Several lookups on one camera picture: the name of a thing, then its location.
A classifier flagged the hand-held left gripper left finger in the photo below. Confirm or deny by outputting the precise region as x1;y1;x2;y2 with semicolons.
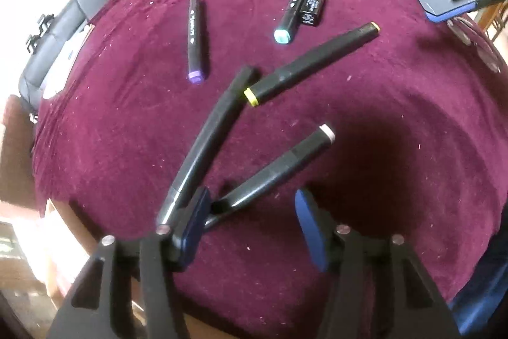
48;186;213;339

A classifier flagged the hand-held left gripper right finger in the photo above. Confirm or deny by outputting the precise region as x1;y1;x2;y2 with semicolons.
294;189;461;339

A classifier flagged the black marker white cap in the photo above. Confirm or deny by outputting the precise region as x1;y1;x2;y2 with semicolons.
204;123;336;230

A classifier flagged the black marker grey end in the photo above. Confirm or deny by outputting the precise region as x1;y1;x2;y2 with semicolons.
157;66;260;228

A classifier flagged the black lipstick box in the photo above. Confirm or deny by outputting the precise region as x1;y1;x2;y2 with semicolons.
298;0;327;28

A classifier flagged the black marker yellow cap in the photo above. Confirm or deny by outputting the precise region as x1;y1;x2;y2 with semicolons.
243;21;380;108

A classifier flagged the black marker teal cap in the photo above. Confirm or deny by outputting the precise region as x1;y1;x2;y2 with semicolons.
274;0;317;45

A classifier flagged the black marker purple cap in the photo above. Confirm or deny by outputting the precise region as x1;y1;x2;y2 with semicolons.
187;0;208;83

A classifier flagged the maroon table cloth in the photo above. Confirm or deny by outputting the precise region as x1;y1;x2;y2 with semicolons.
31;0;508;324

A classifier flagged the person's blue clothing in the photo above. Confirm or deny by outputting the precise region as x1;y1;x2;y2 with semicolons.
450;228;508;337

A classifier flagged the black leather sofa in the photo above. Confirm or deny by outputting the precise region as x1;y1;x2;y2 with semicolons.
18;0;145;121

